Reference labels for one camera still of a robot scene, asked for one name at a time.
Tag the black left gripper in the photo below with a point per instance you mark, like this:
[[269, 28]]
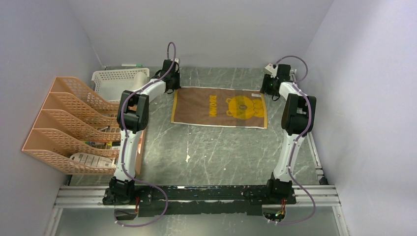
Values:
[[178, 86]]

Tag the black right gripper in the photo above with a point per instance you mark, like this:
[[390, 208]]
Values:
[[267, 78]]

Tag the yellow grey patterned towel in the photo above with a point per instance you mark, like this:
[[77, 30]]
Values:
[[219, 107]]

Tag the white terry towel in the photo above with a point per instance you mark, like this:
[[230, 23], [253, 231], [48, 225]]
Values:
[[140, 79]]

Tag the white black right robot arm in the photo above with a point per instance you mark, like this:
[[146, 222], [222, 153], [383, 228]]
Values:
[[297, 121]]

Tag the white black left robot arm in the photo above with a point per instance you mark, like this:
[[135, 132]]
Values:
[[122, 186]]

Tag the white green marker pen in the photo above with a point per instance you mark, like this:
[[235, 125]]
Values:
[[131, 65]]

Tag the white perforated plastic basket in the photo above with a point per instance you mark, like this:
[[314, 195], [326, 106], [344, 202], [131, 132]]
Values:
[[109, 84]]

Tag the orange compartment organiser tray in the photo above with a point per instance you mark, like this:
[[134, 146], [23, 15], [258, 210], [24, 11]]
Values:
[[140, 143]]

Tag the orange mesh file rack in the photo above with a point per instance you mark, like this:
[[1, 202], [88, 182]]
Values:
[[71, 116]]

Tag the white packet in file rack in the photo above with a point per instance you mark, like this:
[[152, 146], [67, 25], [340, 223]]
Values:
[[92, 160]]

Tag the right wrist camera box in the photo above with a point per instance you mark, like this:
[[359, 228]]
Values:
[[271, 69]]

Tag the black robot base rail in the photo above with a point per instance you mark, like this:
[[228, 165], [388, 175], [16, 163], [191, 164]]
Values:
[[210, 199]]

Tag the aluminium frame rail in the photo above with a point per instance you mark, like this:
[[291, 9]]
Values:
[[84, 197]]

